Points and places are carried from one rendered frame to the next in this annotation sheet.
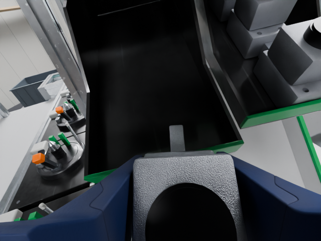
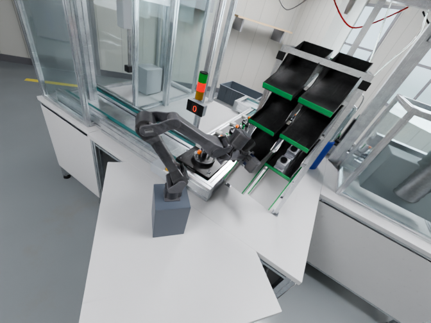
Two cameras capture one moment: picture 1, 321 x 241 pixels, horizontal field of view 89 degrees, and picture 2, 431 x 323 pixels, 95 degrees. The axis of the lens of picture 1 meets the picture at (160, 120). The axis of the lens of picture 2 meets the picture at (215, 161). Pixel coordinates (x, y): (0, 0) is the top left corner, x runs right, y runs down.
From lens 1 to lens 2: 83 cm
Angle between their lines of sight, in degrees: 24
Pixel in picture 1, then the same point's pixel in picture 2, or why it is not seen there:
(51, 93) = (237, 107)
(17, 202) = not seen: hidden behind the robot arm
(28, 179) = not seen: hidden behind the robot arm
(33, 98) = (226, 97)
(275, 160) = (273, 192)
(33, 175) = not seen: hidden behind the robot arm
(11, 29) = (254, 37)
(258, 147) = (273, 186)
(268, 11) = (289, 152)
